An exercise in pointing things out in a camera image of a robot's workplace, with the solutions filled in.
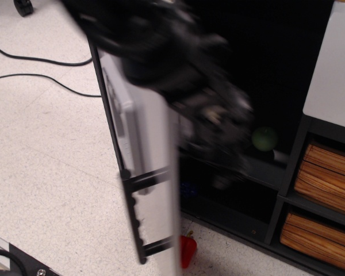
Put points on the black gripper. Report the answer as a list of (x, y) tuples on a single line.
[(220, 149)]

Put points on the grey toy fridge door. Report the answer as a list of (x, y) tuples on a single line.
[(144, 138)]

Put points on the black fridge door handle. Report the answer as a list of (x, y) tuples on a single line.
[(131, 187)]

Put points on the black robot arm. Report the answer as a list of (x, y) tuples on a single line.
[(162, 47)]

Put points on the green ball in fridge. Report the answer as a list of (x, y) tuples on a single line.
[(264, 138)]

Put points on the dark grey fridge cabinet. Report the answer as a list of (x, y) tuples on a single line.
[(273, 50)]

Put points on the grey ice dispenser panel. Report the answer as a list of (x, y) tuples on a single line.
[(125, 115)]

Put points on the upper wooden drawer front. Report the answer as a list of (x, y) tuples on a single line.
[(321, 175)]

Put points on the wooden drawer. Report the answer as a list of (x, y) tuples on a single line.
[(321, 175), (315, 239)]

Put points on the white counter block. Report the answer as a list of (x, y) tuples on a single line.
[(326, 95)]

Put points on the red bell pepper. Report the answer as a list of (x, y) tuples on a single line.
[(188, 248)]

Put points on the lower wooden drawer front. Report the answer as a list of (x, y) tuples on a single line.
[(315, 239)]

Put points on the black caster wheel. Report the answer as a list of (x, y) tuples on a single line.
[(24, 7)]

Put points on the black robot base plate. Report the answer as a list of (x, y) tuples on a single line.
[(32, 265)]

